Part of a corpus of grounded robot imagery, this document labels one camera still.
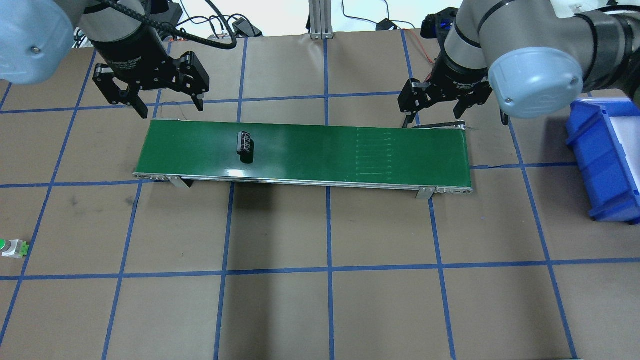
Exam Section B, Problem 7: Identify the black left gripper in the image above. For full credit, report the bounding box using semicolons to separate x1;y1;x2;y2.
93;30;210;119

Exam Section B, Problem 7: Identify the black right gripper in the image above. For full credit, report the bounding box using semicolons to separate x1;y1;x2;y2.
398;55;493;129

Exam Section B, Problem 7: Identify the black cylindrical capacitor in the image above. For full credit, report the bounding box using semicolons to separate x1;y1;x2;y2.
237;131;254;156

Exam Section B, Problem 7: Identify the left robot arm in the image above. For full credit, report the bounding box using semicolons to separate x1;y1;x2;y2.
0;0;210;118

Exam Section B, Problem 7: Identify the green conveyor belt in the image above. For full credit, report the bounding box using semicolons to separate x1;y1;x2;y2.
133;119;474;199

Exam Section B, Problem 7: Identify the black power adapter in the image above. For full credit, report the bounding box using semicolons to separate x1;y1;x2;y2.
231;17;264;38

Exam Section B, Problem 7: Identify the white foam pad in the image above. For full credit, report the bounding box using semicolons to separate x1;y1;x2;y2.
605;115;640;169

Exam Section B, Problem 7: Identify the blue plastic bin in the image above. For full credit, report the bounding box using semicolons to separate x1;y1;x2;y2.
566;98;640;225

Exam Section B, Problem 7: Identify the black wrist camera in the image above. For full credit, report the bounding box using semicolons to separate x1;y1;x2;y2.
420;7;459;42

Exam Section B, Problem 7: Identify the aluminium frame post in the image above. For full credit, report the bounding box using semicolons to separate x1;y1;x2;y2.
308;0;334;40

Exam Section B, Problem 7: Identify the green push button switch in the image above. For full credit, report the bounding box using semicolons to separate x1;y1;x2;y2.
0;239;30;259

